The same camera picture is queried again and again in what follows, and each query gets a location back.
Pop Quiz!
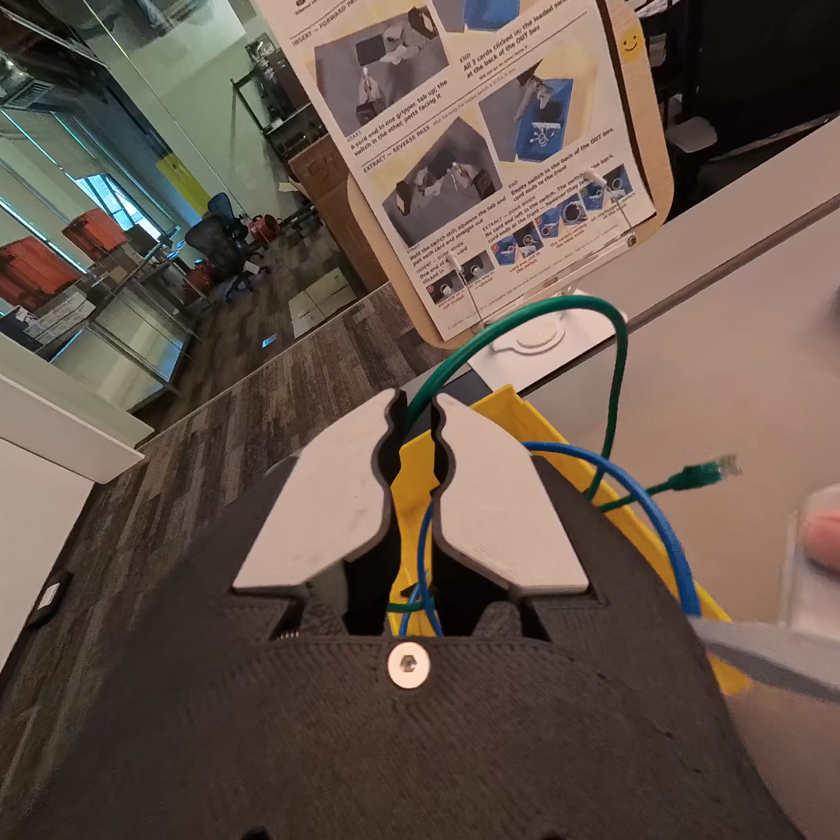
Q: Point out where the black mesh office chair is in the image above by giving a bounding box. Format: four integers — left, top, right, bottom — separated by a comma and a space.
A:
185, 217, 271, 304

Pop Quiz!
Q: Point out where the brown wooden column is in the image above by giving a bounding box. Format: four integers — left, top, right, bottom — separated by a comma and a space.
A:
289, 134, 388, 296

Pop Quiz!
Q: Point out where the yellow plastic bin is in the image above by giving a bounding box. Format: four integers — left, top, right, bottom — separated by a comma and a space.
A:
387, 385, 752, 697

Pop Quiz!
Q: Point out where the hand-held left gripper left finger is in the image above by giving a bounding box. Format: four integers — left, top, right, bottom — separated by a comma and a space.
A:
233, 388, 404, 636

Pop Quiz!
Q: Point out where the printed instruction sheet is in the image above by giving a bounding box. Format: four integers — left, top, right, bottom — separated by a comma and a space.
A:
252, 0, 657, 342

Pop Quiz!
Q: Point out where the green ethernet cable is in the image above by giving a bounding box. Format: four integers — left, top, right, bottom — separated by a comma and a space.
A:
387, 295, 744, 614

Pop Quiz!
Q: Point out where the flat cardboard sheet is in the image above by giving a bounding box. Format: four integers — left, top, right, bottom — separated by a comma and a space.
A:
289, 269, 358, 337

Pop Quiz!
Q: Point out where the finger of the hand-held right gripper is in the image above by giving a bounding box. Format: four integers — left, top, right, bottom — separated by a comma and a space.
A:
692, 613, 840, 706

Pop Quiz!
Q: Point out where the black metal shelf rack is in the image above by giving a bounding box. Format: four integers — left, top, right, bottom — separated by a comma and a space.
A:
230, 36, 317, 135

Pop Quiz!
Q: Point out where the red storage case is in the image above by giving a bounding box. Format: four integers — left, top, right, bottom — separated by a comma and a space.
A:
0, 239, 83, 312
62, 209, 129, 260

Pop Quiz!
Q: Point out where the steel wire shelving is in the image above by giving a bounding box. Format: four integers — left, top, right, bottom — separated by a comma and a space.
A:
0, 223, 201, 411

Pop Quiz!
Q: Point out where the blue ethernet cable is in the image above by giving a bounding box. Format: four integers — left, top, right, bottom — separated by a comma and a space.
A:
400, 441, 703, 637

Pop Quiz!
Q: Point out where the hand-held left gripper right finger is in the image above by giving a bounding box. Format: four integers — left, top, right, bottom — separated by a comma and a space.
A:
430, 392, 590, 636

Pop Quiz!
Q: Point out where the person's right hand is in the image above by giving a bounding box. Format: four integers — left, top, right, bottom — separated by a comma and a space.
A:
804, 508, 840, 571

